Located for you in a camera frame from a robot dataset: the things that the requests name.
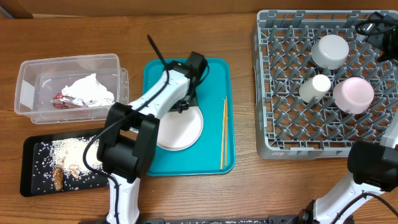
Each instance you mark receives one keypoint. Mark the large white dinner plate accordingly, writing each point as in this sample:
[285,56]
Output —
[178,131]

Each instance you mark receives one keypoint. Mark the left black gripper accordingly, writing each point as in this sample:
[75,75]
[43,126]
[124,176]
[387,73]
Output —
[193,101]

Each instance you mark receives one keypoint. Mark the white napkin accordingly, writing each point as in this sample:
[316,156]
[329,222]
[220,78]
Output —
[90,91]

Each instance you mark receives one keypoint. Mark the black plastic tray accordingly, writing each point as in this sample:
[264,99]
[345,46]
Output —
[36,173]

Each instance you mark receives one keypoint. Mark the white paper cup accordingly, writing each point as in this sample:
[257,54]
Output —
[317,87]

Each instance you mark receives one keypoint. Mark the spilled white rice pile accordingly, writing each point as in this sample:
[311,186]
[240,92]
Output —
[68,154]

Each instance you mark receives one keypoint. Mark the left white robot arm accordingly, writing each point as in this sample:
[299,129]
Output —
[128,141]

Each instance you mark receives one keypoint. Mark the teal plastic serving tray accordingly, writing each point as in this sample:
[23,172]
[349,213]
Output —
[204,156]

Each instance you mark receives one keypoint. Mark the brown food scrap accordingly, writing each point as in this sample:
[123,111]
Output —
[58,179]

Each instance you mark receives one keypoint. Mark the grey shallow bowl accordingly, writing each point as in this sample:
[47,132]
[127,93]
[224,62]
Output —
[331,51]

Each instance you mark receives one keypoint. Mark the right wooden chopstick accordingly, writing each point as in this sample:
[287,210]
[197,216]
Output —
[226,130]

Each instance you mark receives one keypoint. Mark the wooden chopstick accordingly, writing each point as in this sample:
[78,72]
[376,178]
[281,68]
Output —
[222,137]
[226,130]

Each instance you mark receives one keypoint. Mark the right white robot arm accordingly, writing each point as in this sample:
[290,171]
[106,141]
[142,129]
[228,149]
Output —
[372,168]

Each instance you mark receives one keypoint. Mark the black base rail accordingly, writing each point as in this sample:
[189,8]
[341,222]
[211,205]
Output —
[273,219]

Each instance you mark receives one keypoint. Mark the red foil snack wrapper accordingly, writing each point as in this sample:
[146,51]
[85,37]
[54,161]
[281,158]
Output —
[66,102]

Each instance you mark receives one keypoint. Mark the left wooden chopstick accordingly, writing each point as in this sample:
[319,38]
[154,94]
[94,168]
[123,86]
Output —
[222,137]

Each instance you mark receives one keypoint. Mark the grey dishwasher rack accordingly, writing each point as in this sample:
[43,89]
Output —
[286,126]

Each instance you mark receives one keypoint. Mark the clear plastic waste bin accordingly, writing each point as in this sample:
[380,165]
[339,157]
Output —
[39,81]

